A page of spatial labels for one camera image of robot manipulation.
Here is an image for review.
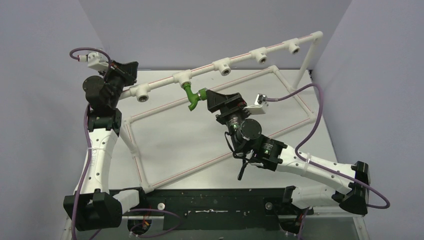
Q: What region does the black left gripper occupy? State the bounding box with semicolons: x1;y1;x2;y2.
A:
101;62;140;108

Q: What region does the white PVC pipe frame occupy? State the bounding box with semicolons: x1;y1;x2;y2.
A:
121;31;323;193

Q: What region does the green plastic water faucet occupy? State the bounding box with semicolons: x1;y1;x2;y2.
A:
182;82;208;111

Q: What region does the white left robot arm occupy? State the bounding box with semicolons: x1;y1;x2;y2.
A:
63;61;148;232

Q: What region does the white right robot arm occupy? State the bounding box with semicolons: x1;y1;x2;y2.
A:
201;90;370;215

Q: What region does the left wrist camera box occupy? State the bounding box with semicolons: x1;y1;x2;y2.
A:
86;52;109;72

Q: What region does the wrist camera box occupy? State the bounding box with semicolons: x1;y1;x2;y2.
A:
244;93;269;115
86;52;109;72

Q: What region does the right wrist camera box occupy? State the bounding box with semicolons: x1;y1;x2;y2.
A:
244;93;269;115

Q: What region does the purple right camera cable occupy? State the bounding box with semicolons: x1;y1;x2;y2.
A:
264;82;391;240

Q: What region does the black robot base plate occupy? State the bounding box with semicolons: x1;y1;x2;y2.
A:
125;186;314;236

